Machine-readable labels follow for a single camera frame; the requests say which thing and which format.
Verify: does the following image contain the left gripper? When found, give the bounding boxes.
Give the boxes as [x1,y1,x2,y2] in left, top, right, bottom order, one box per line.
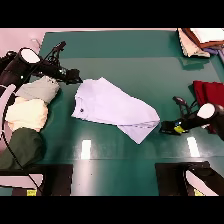
[64,68,84,85]

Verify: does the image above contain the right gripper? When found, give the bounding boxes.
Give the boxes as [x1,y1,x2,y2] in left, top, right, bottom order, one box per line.
[159,120,185,136]

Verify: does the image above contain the white shirt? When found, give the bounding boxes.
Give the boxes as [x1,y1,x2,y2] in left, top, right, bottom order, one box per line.
[70,76,161,145]

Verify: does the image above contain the grey garment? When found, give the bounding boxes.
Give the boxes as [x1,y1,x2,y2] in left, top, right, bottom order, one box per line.
[14,75,61,105]

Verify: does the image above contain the red garment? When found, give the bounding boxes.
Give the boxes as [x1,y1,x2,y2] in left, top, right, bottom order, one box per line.
[192,80,224,135]

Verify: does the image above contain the cream garment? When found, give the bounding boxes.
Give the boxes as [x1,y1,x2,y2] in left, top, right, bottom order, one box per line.
[4,96,50,134]

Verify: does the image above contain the beige garment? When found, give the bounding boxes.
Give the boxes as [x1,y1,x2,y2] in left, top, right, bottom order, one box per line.
[176,28,212,59]

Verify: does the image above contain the dark green garment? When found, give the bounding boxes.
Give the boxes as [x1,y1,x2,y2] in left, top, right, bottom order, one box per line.
[0,127,46,171]

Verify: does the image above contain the brown garment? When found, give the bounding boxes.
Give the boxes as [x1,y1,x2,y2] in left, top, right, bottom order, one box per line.
[182,28,224,50]

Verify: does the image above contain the white garment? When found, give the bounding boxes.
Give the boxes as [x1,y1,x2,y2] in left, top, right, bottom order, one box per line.
[190,28,224,44]

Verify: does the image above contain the black cable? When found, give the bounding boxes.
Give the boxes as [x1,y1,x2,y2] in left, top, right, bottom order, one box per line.
[0,128,44,196]

